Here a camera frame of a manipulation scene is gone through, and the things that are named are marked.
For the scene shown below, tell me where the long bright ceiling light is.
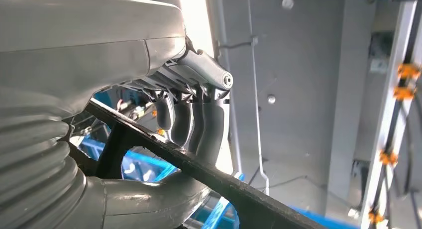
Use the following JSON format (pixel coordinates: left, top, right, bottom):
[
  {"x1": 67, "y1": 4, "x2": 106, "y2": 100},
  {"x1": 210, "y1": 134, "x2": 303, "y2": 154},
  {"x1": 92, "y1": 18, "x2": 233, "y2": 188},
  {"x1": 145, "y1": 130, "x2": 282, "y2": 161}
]
[{"x1": 177, "y1": 0, "x2": 216, "y2": 58}]

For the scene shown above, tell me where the white aluminium frame post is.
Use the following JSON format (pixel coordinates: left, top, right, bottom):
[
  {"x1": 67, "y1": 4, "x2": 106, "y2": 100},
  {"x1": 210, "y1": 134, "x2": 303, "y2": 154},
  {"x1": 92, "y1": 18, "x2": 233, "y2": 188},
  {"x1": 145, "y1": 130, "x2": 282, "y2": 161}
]
[{"x1": 358, "y1": 0, "x2": 422, "y2": 229}]

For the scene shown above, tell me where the orange cable clip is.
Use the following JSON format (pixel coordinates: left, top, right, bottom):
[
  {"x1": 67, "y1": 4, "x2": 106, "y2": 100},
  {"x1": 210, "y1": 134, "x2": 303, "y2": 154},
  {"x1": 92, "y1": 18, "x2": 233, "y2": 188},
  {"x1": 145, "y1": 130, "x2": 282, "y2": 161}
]
[
  {"x1": 368, "y1": 208, "x2": 386, "y2": 226},
  {"x1": 393, "y1": 86, "x2": 417, "y2": 102},
  {"x1": 396, "y1": 62, "x2": 422, "y2": 80},
  {"x1": 378, "y1": 150, "x2": 399, "y2": 167}
]

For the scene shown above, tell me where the thin ceiling conduit pipe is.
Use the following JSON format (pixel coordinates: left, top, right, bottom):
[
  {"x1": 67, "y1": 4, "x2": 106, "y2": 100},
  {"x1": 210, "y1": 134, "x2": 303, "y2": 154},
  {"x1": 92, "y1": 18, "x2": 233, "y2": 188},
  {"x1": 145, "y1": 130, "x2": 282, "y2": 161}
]
[{"x1": 215, "y1": 0, "x2": 270, "y2": 196}]

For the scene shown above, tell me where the blue metal shelf rack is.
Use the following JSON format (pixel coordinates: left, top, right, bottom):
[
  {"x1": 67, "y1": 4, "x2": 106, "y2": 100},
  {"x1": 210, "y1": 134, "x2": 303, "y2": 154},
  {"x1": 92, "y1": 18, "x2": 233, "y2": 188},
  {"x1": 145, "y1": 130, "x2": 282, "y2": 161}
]
[{"x1": 79, "y1": 135, "x2": 360, "y2": 229}]

